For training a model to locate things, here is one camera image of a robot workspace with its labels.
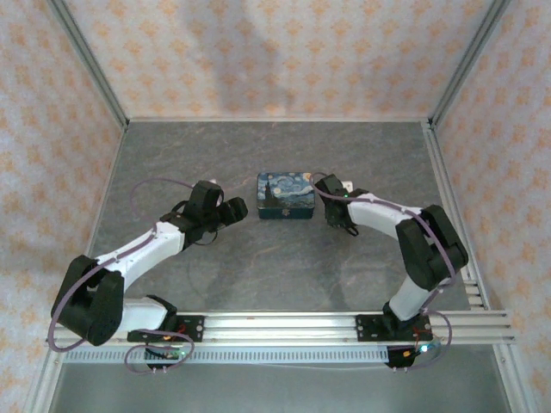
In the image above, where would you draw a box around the blue starry night tin box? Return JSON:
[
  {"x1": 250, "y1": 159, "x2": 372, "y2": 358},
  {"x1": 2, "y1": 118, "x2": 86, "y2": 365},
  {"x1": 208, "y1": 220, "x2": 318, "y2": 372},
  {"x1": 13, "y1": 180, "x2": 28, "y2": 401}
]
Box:
[{"x1": 256, "y1": 171, "x2": 318, "y2": 222}]

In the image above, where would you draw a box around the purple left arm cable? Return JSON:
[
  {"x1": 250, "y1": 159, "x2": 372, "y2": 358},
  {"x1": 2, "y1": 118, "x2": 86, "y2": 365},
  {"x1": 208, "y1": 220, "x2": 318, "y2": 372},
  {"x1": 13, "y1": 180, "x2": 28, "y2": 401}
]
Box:
[{"x1": 46, "y1": 176, "x2": 230, "y2": 376}]

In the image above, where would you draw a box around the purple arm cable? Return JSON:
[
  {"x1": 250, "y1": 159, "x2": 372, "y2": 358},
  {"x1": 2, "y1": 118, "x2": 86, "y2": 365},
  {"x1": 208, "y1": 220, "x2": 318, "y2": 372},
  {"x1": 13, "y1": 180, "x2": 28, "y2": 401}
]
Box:
[
  {"x1": 310, "y1": 172, "x2": 458, "y2": 373},
  {"x1": 46, "y1": 176, "x2": 230, "y2": 376}
]

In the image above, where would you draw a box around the aluminium left side rail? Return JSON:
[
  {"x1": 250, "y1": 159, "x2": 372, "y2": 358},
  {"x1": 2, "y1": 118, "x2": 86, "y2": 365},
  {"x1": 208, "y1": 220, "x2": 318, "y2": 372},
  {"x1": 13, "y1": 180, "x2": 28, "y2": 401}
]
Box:
[{"x1": 67, "y1": 122, "x2": 131, "y2": 311}]

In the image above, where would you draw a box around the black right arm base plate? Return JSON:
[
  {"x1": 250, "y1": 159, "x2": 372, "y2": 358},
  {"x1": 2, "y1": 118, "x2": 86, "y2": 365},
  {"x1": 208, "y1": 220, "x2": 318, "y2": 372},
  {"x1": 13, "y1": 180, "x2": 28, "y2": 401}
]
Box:
[{"x1": 356, "y1": 314, "x2": 432, "y2": 344}]

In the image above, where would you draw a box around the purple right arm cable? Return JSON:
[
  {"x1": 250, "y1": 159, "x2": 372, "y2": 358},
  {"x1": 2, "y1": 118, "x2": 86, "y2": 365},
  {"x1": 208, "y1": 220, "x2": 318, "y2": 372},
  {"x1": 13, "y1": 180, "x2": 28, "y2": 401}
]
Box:
[{"x1": 310, "y1": 172, "x2": 458, "y2": 373}]

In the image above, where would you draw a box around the aluminium right side rail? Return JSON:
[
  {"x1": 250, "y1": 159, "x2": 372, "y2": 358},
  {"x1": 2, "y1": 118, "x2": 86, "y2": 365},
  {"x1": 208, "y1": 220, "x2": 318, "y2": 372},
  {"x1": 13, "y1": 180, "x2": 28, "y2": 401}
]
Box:
[{"x1": 423, "y1": 120, "x2": 491, "y2": 311}]

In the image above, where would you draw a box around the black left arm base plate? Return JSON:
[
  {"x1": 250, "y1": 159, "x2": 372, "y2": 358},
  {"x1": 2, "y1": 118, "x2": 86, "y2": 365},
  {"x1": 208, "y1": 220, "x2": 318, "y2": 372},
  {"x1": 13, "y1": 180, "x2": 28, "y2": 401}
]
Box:
[{"x1": 127, "y1": 315, "x2": 205, "y2": 344}]

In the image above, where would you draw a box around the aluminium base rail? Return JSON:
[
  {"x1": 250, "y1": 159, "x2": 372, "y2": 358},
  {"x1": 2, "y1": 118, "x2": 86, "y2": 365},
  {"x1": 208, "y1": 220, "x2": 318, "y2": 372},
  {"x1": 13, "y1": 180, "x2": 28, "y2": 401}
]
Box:
[{"x1": 45, "y1": 310, "x2": 516, "y2": 346}]

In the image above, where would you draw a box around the grey slotted cable duct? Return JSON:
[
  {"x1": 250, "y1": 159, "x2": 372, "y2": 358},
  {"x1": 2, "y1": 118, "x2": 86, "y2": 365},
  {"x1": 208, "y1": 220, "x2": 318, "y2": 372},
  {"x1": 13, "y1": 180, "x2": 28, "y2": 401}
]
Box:
[{"x1": 63, "y1": 346, "x2": 392, "y2": 365}]

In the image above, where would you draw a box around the aluminium left corner post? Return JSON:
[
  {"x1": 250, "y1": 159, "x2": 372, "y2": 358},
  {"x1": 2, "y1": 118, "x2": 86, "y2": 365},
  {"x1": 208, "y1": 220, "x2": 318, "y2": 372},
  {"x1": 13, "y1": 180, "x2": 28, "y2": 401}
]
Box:
[{"x1": 46, "y1": 0, "x2": 131, "y2": 130}]

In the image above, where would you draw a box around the aluminium corner post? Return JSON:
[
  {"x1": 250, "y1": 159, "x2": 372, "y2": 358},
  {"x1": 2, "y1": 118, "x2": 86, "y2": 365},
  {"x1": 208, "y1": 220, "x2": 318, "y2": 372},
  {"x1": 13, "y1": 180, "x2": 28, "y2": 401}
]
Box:
[
  {"x1": 46, "y1": 0, "x2": 131, "y2": 130},
  {"x1": 427, "y1": 0, "x2": 512, "y2": 130}
]

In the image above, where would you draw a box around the aluminium right corner post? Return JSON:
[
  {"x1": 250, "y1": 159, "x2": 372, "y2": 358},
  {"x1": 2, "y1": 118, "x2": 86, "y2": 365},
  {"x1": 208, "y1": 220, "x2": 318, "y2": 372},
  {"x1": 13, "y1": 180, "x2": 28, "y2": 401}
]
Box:
[{"x1": 427, "y1": 0, "x2": 512, "y2": 130}]

